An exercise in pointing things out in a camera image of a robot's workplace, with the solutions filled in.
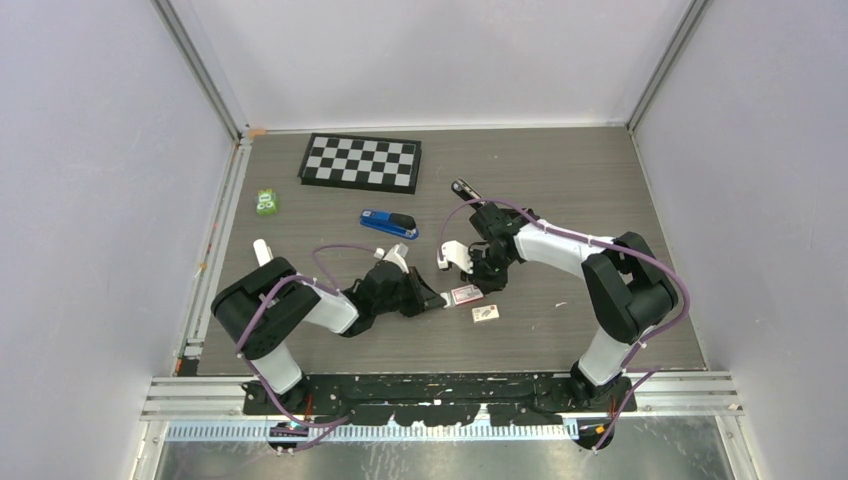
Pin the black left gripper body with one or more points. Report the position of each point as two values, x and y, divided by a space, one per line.
405 299

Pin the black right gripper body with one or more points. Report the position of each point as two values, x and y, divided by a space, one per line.
489 270

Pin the red staple box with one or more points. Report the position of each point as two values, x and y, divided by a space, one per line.
465 294

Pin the white staple box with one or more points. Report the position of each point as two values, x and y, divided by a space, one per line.
485 313

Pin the blue stapler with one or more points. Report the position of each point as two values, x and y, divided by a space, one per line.
396 224

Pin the black stapler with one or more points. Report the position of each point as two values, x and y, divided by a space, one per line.
464 190

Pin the white stapler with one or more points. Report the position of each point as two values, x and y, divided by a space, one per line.
262 252

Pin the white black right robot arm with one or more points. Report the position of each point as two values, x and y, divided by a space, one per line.
629 295

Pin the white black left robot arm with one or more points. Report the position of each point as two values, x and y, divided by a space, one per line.
264 307

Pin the black white chessboard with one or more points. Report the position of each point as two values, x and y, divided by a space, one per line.
361 162

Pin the green toy block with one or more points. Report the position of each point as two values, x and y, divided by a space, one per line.
266 202

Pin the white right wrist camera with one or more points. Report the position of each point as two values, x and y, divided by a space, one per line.
454 253

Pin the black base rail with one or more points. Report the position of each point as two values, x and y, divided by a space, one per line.
440 399

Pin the slotted cable duct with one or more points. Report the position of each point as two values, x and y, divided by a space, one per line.
271 432

